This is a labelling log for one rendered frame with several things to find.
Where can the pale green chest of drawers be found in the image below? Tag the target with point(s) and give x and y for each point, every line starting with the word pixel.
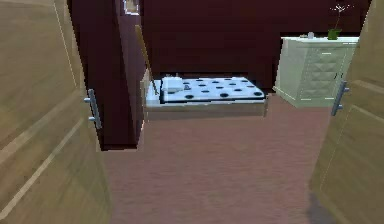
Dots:
pixel 313 71

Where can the bed with dotted white cover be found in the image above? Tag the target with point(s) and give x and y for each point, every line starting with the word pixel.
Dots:
pixel 213 96

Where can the house plant in green pot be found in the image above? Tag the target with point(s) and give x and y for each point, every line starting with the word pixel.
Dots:
pixel 335 32

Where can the white pillow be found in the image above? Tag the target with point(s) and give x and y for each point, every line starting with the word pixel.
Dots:
pixel 171 85

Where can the framed picture on wall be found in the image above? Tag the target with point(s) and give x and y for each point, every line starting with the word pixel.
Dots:
pixel 131 6

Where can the light wooden room door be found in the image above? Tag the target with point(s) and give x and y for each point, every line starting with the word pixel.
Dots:
pixel 356 140
pixel 40 110

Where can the small white cup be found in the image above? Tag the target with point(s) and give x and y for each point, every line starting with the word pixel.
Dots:
pixel 310 35

